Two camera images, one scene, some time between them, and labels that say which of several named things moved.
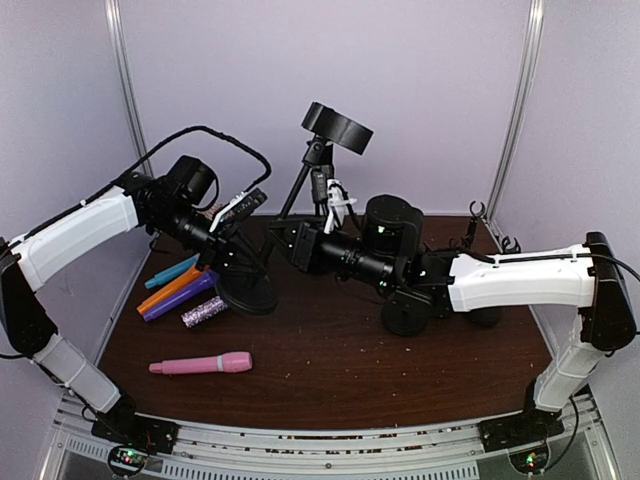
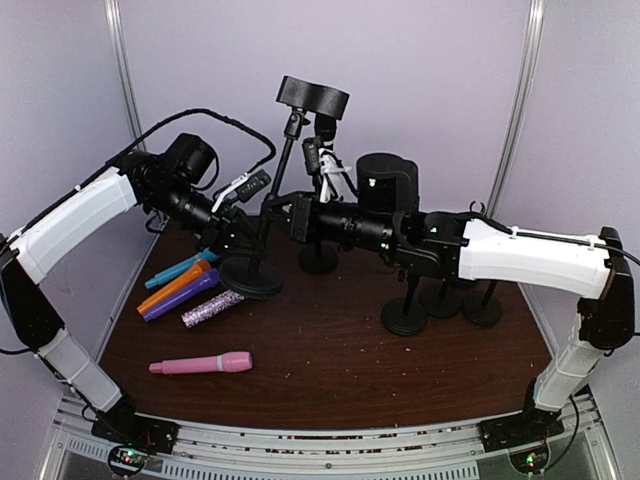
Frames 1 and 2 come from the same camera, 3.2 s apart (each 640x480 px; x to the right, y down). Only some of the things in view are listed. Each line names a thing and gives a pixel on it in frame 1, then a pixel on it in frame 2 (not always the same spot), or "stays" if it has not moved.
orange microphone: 170,287 stays
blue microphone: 172,273 stays
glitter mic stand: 330,127 to 299,95
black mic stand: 405,315 stays
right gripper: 301,246 to 299,224
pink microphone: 231,362 stays
